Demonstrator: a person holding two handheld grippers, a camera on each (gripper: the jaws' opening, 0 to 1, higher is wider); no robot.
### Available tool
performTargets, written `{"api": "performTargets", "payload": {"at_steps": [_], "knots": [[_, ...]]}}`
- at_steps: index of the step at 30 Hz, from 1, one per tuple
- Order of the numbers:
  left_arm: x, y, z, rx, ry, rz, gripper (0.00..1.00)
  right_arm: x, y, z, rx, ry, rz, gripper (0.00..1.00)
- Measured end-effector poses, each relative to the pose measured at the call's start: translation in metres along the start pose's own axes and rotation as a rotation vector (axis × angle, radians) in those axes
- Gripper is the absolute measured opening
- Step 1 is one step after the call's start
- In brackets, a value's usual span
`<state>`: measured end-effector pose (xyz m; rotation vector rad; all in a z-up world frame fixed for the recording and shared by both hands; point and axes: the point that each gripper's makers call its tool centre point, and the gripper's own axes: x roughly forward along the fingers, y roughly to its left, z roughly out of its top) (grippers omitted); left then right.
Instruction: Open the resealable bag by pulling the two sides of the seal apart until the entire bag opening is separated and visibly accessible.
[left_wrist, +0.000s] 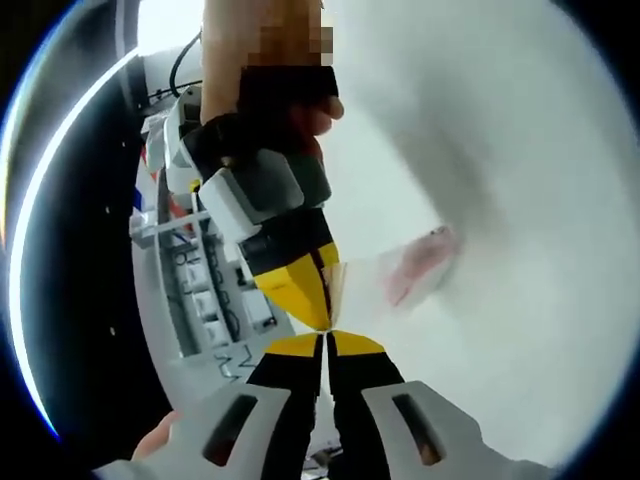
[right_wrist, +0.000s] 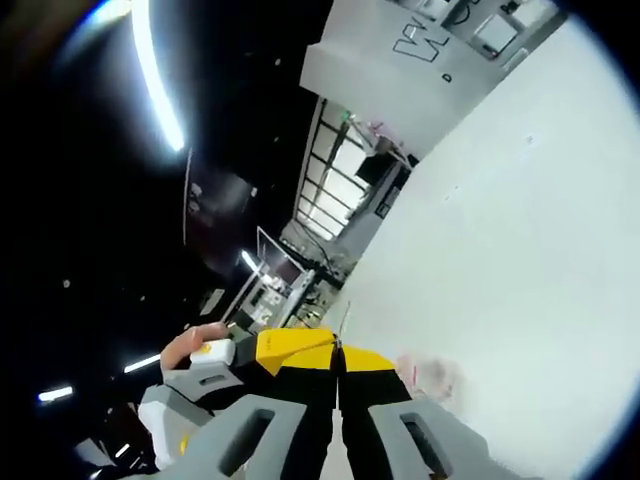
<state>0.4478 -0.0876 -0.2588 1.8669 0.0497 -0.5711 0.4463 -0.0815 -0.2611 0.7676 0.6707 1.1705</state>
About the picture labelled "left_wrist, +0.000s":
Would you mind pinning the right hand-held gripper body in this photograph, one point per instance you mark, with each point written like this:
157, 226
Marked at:
175, 150

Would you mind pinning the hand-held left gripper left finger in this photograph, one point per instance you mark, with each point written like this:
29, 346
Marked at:
290, 370

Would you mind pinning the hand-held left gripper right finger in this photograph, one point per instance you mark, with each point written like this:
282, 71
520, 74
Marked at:
360, 375

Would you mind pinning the clear resealable bag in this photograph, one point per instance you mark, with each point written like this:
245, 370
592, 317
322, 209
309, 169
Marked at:
415, 265

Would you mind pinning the person's right hand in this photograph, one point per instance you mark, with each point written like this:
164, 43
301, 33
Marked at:
320, 117

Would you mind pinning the person's left hand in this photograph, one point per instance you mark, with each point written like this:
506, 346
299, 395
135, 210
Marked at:
157, 437

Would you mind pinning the red blue striped strip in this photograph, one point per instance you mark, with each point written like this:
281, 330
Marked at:
145, 185

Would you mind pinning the row of white storage bins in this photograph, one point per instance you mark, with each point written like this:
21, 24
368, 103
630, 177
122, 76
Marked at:
210, 305

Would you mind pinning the grey lettered partition panel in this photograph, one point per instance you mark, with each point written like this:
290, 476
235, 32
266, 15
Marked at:
200, 370

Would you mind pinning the grey shelving unit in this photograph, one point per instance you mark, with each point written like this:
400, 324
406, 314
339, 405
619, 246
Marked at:
200, 280

